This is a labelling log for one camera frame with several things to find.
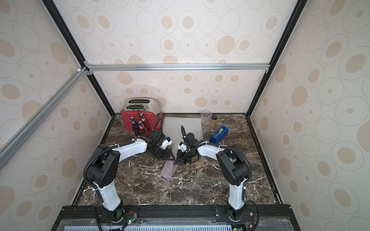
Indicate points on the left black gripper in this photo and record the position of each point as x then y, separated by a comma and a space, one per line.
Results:
163, 150

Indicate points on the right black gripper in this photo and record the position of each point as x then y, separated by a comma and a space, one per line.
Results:
184, 154

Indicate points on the red drink bottle front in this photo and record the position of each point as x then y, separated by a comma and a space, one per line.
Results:
168, 170

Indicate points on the red drink bottle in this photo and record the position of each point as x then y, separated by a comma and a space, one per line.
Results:
142, 129
144, 121
168, 170

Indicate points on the blue tape dispenser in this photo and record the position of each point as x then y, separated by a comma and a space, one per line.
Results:
219, 135

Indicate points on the single bubble wrap sheet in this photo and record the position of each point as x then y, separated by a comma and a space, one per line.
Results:
173, 154

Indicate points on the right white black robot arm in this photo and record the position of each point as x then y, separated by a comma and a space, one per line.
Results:
235, 168

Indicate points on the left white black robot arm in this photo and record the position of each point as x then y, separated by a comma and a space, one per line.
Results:
101, 169

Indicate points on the red perforated plastic basket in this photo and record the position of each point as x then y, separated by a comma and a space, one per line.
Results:
150, 117

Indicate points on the purple drink bottle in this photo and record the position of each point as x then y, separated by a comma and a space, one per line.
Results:
135, 126

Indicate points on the red drink bottle back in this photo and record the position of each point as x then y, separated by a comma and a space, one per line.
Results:
144, 121

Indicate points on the brown spice jar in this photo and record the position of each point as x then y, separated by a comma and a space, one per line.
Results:
213, 121

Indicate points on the clear drinking glass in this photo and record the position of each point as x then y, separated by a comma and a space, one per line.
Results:
206, 117

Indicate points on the silver toaster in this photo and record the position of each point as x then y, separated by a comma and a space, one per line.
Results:
142, 104

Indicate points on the horizontal aluminium bar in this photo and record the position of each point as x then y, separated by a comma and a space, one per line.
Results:
177, 67

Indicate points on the left diagonal aluminium bar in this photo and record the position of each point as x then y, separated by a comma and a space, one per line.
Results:
16, 142

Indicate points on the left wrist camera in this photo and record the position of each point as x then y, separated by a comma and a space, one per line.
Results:
166, 142

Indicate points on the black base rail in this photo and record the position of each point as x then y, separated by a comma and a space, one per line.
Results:
251, 217

